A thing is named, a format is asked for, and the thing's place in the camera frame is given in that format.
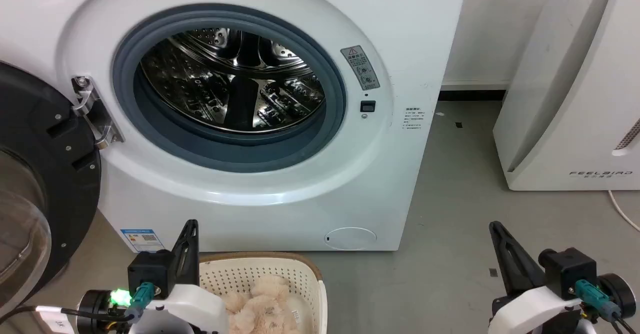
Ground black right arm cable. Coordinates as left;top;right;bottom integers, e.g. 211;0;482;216
575;280;640;334

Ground small printed text label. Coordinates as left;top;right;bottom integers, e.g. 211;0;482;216
403;106;426;131

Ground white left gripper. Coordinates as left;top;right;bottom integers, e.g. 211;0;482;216
131;219;229;334

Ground white perforated laundry basket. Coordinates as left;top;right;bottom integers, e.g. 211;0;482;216
198;252;329;334

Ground white air purifier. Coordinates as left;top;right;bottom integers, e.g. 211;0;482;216
492;0;640;192

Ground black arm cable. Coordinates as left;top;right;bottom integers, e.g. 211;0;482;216
575;280;640;334
0;304;141;327

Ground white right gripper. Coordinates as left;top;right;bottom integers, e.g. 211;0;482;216
487;221;584;334

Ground white power cable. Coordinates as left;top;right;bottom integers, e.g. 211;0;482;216
607;190;640;233

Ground black round washer door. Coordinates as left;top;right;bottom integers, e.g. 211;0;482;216
0;61;103;320

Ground blue energy label sticker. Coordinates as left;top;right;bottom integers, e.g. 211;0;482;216
120;228;165;253

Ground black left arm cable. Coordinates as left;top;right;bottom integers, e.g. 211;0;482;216
0;304;141;327

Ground white front-load washing machine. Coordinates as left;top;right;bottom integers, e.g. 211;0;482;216
0;0;470;253

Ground grey warning sticker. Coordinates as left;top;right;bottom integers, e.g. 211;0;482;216
340;45;381;91

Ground round drain filter cover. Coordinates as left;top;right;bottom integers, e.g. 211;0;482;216
324;226;378;250

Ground black wall baseboard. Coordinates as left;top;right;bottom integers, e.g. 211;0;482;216
438;90;507;102

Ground grey rubber door gasket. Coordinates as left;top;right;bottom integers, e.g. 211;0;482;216
111;3;348;174

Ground beige fluffy plush toy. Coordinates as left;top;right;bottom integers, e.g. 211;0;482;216
221;274;303;334

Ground silver metal door hinge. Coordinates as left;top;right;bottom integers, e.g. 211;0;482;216
71;75;125;150

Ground stainless steel washer drum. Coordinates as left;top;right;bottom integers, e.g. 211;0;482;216
139;27;326;135

